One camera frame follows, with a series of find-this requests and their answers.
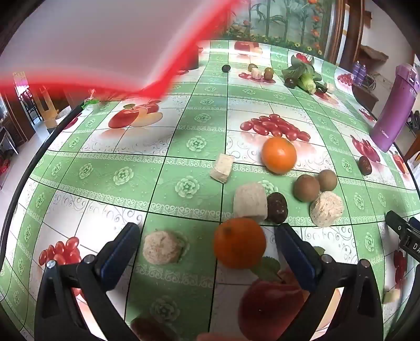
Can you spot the dark jar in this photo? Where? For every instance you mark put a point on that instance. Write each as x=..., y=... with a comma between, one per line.
x=198, y=59

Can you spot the clear snack package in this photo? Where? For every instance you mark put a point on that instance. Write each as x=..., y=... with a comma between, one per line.
x=90, y=103

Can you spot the dark eggplant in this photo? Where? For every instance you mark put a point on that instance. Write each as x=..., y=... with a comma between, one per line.
x=321, y=88

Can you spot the dark avocado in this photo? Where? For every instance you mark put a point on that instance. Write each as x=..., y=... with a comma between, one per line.
x=290, y=82

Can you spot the dark green fruit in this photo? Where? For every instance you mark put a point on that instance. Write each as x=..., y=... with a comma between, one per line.
x=225, y=68

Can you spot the white chunk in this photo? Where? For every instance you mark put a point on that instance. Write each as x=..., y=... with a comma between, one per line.
x=330, y=87
x=256, y=73

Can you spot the red and white box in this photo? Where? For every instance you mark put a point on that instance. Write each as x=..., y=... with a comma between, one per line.
x=98, y=42

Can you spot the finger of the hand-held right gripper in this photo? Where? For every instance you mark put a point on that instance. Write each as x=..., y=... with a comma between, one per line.
x=402, y=229

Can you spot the brown kiwi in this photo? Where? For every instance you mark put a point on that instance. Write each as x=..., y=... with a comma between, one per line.
x=269, y=77
x=269, y=70
x=252, y=66
x=306, y=187
x=328, y=179

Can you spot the purple thermos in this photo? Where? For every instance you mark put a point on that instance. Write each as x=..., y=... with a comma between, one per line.
x=393, y=108

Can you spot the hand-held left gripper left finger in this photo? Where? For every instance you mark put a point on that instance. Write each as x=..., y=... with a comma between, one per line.
x=119, y=255

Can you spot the dark wrinkled fruit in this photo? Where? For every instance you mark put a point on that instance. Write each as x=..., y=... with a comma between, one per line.
x=277, y=208

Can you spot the artificial flower display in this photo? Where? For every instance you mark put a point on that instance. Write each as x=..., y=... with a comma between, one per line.
x=279, y=19

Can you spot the green printed tablecloth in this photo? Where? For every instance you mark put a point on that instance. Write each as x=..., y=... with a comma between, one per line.
x=183, y=137

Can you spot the orange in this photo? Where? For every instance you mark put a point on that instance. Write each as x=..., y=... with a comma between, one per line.
x=279, y=155
x=239, y=242

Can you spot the purple bottle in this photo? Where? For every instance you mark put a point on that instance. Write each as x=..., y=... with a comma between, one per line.
x=363, y=73
x=356, y=70

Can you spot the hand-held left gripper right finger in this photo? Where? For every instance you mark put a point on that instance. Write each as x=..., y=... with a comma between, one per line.
x=298, y=262

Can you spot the wooden side cabinet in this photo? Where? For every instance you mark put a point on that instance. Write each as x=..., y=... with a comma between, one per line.
x=370, y=88

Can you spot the green bok choy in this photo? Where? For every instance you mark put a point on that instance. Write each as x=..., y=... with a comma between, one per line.
x=302, y=73

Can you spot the small beige chunk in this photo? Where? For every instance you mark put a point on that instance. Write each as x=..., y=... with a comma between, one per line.
x=222, y=168
x=392, y=295

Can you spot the beige cylindrical chunk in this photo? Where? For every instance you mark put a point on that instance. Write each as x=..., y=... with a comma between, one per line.
x=162, y=247
x=327, y=209
x=250, y=204

